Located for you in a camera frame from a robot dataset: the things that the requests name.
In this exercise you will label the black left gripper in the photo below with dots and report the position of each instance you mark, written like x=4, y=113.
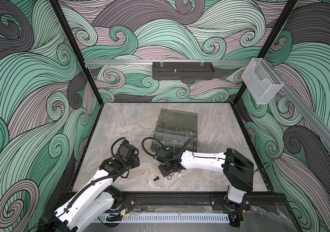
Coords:
x=136, y=161

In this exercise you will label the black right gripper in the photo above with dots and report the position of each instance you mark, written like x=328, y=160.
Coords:
x=162, y=172

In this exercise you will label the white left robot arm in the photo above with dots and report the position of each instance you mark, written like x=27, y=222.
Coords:
x=96, y=197

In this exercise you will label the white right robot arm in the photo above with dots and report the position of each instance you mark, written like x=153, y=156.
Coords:
x=235, y=166

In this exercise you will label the pile of bolts and nuts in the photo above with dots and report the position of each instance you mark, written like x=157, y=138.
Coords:
x=171, y=175

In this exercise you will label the grey transparent organizer box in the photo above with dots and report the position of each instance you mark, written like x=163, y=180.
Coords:
x=174, y=128

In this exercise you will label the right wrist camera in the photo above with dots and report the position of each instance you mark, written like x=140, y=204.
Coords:
x=163, y=154

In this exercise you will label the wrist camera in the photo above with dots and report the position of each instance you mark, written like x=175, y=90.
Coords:
x=126, y=150
x=163, y=154

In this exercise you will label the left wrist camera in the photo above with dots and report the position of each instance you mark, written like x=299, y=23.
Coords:
x=126, y=150

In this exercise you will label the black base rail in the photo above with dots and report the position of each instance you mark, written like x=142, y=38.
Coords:
x=217, y=200

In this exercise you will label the white slotted cable duct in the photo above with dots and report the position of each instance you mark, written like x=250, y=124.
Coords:
x=168, y=218

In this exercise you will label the black vertical frame post left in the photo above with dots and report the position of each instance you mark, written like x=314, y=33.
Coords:
x=69, y=35

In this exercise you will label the black vertical frame post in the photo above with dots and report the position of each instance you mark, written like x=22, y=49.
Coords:
x=69, y=35
x=270, y=40

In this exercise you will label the black wall tray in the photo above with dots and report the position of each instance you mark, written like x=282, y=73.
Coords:
x=184, y=71

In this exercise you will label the aluminium rail back wall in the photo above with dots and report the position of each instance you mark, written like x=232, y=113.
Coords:
x=150, y=62

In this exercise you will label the aluminium rail wall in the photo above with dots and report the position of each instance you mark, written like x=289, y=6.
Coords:
x=310, y=93
x=150, y=62

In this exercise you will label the clear plastic wall holder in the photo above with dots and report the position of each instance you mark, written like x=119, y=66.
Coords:
x=262, y=80

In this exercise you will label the aluminium rail right wall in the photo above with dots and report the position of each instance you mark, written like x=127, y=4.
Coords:
x=310, y=93

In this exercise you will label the black vertical frame post right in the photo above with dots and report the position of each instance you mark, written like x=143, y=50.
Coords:
x=270, y=40

